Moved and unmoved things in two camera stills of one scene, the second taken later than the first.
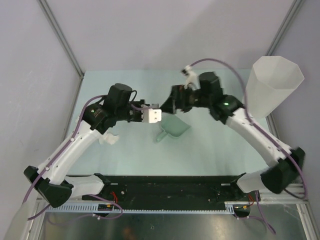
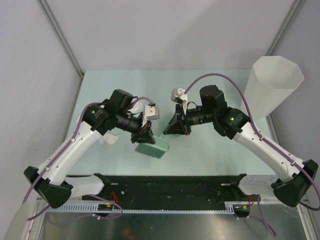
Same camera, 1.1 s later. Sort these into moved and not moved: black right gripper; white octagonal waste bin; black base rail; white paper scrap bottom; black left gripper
Moved: black left gripper; black right gripper
Not moved: white paper scrap bottom; black base rail; white octagonal waste bin
